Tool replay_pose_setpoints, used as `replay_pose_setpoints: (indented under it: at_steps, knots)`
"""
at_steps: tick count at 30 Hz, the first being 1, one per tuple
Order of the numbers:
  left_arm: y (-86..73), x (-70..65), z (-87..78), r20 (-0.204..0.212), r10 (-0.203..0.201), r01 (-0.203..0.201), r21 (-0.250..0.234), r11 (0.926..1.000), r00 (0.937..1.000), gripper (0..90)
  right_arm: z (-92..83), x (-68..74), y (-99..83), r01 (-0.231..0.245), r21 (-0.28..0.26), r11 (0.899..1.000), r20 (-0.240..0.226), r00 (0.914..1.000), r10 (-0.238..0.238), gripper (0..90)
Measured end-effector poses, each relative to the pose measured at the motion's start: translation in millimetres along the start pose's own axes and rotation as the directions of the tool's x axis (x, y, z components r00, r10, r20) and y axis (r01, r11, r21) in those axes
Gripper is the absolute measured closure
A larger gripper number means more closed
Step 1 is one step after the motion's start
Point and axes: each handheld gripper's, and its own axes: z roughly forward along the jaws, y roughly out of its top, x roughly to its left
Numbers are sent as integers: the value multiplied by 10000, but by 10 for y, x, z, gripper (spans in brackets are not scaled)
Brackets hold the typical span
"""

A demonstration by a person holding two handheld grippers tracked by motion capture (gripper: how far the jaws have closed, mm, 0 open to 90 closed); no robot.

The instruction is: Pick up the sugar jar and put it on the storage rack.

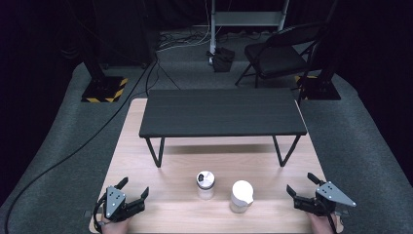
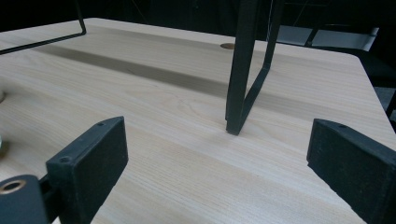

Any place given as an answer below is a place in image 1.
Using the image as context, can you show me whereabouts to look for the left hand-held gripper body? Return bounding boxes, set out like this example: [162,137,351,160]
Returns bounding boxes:
[96,185,146,224]

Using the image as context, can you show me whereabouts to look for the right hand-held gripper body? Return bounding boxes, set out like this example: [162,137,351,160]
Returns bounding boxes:
[293,180,357,217]

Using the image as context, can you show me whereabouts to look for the clear jar with white lid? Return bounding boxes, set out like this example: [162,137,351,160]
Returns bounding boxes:
[229,179,255,215]

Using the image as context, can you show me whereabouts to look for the glass shaker with silver lid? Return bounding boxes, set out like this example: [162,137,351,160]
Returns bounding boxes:
[195,170,216,200]

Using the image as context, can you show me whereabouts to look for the black slatted rack with legs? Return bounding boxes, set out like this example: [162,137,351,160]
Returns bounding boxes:
[138,88,309,169]

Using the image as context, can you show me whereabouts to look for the person's left hand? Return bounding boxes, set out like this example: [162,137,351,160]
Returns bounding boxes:
[99,215,131,234]

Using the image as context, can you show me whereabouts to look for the person's right hand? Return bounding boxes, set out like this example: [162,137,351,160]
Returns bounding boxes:
[306,213,339,234]

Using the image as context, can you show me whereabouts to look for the black stand with striped base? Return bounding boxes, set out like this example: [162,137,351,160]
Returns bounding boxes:
[80,55,130,104]
[293,0,342,101]

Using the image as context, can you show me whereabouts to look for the black folding chair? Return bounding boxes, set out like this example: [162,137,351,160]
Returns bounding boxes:
[234,21,326,90]

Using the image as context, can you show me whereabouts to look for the black bag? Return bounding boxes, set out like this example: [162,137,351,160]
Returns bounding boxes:
[211,47,236,73]

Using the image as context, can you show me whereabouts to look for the white metal stand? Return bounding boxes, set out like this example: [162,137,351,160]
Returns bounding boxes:
[208,0,291,64]

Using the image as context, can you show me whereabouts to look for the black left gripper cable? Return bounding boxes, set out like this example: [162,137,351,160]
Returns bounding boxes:
[93,194,109,234]

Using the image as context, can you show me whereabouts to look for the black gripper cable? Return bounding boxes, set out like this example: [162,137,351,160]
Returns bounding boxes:
[93,194,109,234]
[326,213,339,234]

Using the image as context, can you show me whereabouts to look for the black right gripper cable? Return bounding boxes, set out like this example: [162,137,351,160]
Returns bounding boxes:
[326,213,339,234]

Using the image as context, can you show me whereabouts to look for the long black floor cable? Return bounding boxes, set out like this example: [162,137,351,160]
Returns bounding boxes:
[3,58,160,234]

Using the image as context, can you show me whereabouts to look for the thin black floor cable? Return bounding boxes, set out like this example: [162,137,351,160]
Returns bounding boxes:
[144,59,181,98]

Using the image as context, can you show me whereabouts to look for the bundle of white cables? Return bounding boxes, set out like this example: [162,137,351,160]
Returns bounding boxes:
[157,29,212,53]

